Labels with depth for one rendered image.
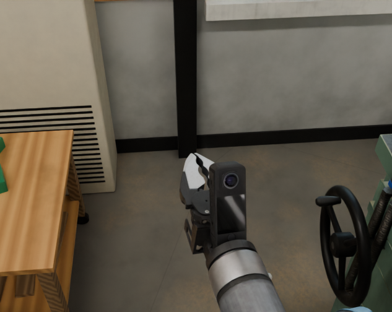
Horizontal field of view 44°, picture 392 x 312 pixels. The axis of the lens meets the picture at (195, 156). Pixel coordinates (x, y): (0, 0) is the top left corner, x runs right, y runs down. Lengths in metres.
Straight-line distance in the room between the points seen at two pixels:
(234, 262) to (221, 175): 0.11
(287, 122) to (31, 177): 1.38
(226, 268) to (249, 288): 0.04
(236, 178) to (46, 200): 1.16
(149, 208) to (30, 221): 0.80
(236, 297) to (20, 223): 1.18
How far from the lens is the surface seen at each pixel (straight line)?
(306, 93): 2.53
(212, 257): 0.65
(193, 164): 0.76
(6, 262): 1.61
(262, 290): 0.61
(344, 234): 1.23
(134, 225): 2.29
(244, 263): 0.63
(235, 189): 0.65
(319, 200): 1.17
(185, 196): 0.71
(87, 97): 2.06
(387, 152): 1.39
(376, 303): 1.57
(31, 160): 1.90
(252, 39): 2.29
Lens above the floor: 1.77
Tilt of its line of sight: 43 degrees down
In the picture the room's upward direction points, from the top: straight up
